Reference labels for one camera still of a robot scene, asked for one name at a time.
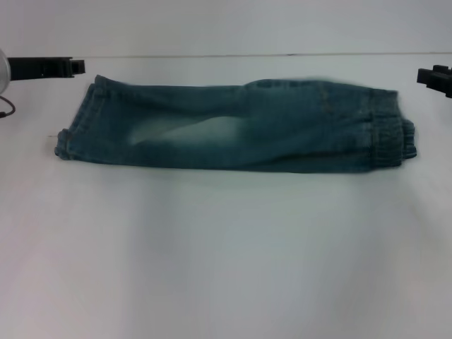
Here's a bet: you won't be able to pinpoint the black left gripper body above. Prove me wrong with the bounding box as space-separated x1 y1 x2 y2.
6 56 74 80

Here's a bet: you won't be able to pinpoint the blue denim shorts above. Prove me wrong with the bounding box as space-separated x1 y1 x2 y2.
52 73 418 174

